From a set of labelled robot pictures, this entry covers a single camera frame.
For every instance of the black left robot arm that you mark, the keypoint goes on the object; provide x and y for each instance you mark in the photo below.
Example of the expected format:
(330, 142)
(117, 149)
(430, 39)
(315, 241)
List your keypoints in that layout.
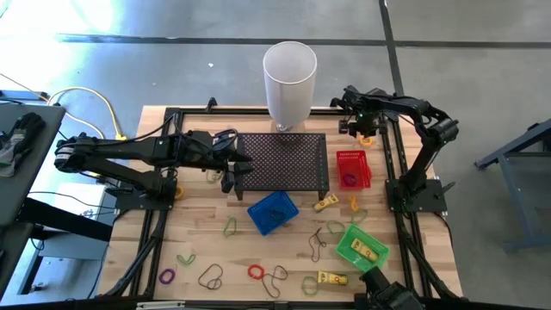
(125, 150)

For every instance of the black frame clamp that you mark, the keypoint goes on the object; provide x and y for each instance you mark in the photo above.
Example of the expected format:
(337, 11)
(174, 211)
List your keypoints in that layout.
(211, 103)
(338, 103)

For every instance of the blue-grey metal table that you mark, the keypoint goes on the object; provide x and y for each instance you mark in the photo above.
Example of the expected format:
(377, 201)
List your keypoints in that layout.
(512, 194)

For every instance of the dark rubber band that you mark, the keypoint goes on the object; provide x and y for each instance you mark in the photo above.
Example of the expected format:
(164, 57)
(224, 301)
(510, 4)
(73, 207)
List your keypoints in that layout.
(272, 214)
(263, 284)
(311, 245)
(200, 277)

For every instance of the black grey work glove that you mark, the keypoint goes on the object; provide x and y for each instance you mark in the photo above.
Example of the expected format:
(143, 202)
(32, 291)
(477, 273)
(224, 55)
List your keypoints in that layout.
(21, 133)

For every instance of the red-orange spiral coil tie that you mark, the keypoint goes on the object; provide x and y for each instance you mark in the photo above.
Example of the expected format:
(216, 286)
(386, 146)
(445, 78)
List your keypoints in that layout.
(249, 272)

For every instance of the blue plastic basket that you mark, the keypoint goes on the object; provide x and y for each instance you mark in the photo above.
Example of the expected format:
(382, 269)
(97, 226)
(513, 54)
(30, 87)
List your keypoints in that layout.
(260, 215)

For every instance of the grey side table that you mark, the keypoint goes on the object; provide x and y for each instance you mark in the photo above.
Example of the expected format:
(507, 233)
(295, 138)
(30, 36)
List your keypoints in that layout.
(17, 198)

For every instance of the purple spiral coil tie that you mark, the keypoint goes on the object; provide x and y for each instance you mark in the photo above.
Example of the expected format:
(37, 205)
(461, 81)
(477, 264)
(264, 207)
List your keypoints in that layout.
(344, 179)
(160, 276)

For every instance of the blue metal bar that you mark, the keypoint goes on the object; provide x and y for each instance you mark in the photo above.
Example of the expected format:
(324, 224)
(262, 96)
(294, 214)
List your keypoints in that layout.
(26, 94)

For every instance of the yellow crayon box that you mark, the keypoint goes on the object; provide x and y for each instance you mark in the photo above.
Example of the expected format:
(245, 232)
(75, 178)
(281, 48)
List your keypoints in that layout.
(365, 250)
(326, 202)
(331, 278)

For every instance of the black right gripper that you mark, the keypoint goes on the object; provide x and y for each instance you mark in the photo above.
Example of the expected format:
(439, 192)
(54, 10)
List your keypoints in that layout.
(366, 107)

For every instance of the black aluminium table frame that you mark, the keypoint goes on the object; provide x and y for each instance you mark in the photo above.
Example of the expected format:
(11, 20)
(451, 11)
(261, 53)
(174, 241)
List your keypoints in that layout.
(241, 112)

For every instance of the white label strip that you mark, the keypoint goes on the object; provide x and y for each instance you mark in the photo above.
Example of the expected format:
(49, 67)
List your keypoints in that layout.
(160, 305)
(400, 306)

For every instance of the green plastic basket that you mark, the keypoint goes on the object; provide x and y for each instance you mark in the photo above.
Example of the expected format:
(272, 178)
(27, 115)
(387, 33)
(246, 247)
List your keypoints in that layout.
(348, 254)

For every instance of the white equipment box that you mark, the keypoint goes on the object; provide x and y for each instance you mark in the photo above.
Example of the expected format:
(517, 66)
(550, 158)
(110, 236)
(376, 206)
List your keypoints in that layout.
(69, 202)

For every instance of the olive green rubber band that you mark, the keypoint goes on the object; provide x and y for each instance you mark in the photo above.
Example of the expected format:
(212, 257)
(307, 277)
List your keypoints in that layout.
(211, 178)

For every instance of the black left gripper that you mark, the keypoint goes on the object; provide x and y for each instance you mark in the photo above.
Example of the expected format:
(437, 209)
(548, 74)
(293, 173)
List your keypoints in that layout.
(202, 150)

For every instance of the black perforated metal shelf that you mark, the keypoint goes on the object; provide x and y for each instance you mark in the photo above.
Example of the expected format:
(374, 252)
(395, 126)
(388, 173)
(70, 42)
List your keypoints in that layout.
(280, 161)

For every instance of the white cylindrical cup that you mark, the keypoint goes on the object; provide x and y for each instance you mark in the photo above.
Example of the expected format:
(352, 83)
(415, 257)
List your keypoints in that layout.
(288, 99)

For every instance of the red plastic basket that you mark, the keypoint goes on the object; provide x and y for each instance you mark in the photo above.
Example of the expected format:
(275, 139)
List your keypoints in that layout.
(353, 161)

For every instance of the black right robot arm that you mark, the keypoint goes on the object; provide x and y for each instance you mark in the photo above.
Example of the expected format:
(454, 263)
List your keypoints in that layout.
(424, 146)

